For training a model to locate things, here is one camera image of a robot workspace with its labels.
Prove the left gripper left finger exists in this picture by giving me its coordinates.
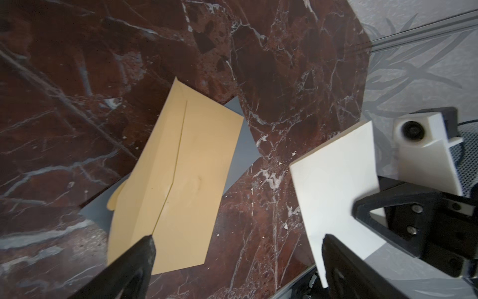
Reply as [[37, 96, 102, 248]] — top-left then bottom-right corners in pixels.
[[70, 235, 156, 299]]

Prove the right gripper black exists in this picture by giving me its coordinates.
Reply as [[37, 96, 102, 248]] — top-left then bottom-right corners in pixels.
[[352, 177, 478, 279]]

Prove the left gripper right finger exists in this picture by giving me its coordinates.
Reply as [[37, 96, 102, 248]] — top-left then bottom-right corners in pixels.
[[322, 234, 407, 299]]

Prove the cream paper sheet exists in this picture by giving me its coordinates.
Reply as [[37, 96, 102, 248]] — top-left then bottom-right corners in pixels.
[[290, 121, 385, 288]]

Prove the brown kraft envelope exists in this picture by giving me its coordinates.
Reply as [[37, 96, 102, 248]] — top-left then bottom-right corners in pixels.
[[107, 80, 243, 274]]

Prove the white wire mesh basket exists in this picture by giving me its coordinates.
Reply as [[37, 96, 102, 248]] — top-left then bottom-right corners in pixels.
[[451, 119, 478, 200]]

